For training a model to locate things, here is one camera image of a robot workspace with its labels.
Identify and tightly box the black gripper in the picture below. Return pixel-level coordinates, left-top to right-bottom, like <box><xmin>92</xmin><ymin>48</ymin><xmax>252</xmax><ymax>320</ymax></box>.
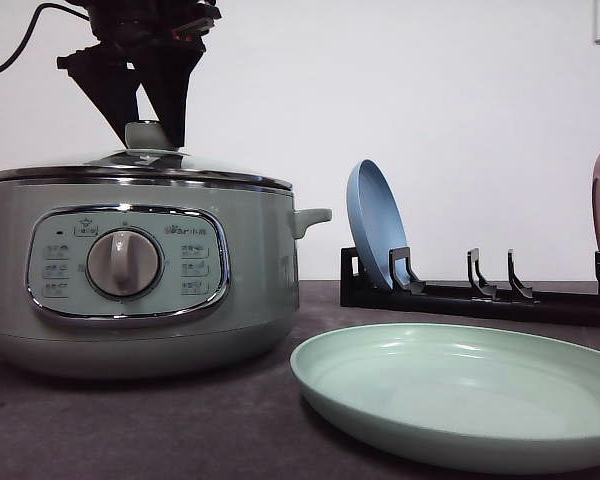
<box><xmin>57</xmin><ymin>0</ymin><xmax>222</xmax><ymax>149</ymax></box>

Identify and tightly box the glass steamer lid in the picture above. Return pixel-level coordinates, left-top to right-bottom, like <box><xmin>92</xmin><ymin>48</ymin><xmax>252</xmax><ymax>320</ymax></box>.
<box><xmin>0</xmin><ymin>122</ymin><xmax>293</xmax><ymax>191</ymax></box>

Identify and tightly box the green plate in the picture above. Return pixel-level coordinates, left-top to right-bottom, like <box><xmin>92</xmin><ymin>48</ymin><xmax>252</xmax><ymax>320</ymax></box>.
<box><xmin>290</xmin><ymin>323</ymin><xmax>600</xmax><ymax>475</ymax></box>

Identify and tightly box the green electric steamer pot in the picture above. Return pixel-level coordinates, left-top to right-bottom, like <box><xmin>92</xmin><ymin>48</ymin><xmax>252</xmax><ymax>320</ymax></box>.
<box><xmin>0</xmin><ymin>166</ymin><xmax>333</xmax><ymax>380</ymax></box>

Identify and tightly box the blue plate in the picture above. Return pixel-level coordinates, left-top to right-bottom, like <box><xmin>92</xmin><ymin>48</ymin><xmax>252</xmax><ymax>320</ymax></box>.
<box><xmin>346</xmin><ymin>159</ymin><xmax>409</xmax><ymax>289</ymax></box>

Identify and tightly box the black dish rack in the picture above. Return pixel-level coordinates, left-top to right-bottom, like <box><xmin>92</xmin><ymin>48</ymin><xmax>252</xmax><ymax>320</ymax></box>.
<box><xmin>340</xmin><ymin>247</ymin><xmax>600</xmax><ymax>327</ymax></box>

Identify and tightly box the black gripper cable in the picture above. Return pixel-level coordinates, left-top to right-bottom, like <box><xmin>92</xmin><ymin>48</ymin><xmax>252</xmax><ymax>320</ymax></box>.
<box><xmin>0</xmin><ymin>3</ymin><xmax>90</xmax><ymax>71</ymax></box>

